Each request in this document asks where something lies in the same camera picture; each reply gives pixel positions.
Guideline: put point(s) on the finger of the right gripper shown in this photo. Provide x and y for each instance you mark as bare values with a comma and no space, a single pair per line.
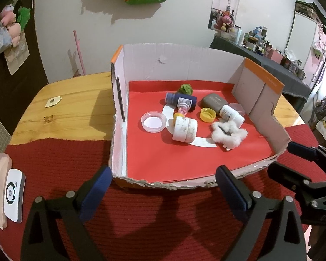
311,196
315,154

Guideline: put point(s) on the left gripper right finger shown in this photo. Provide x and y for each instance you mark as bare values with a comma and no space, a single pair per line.
285,237

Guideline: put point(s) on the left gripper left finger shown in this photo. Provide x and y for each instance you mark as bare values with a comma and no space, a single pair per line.
42,239

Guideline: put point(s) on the white pill bottle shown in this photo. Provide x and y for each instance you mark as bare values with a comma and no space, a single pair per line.
229,114

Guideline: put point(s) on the white jar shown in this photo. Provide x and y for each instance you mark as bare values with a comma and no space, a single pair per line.
185,129

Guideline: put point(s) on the pink yellow toy figure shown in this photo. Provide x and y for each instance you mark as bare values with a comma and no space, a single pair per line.
183,106

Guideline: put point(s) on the red knitted cloth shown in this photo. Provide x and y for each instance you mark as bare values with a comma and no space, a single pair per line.
129,224

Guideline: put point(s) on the dark cloth covered table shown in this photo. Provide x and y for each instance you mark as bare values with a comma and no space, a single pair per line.
292,84

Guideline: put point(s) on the small clear plastic box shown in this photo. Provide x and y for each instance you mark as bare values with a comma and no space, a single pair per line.
238,107

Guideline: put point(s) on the wooden table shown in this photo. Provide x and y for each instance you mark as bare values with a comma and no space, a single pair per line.
84,113

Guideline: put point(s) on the small wooden tag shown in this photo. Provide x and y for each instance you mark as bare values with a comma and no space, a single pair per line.
53,101

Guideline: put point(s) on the yellow bottle cap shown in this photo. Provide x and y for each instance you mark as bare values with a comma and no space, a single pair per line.
207,115

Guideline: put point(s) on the grey rounded case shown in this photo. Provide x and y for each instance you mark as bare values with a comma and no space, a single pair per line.
214,102

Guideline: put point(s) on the white board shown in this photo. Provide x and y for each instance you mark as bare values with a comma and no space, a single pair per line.
301,38

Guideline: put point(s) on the clear plastic lid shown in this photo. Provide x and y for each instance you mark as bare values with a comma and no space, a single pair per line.
153,121

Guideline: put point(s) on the red paper liner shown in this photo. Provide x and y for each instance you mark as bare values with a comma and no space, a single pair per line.
156,157

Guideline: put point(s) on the dark blue bottle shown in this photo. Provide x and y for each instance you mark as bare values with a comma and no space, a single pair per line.
177,98

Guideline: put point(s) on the white orange cardboard box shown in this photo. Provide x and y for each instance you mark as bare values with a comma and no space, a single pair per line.
233,77

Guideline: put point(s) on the green fuzzy ball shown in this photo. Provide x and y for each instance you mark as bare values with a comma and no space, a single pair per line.
185,89

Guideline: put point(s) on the pink stick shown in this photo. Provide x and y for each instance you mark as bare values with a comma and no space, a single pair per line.
77,43

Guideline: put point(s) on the pink rabbit plush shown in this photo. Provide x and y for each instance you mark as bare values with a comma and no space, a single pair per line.
224,21

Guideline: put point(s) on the pink plush toys on door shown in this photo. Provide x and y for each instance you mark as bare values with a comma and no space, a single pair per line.
11,26

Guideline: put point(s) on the white device with ring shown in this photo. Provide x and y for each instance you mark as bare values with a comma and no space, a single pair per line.
13,195

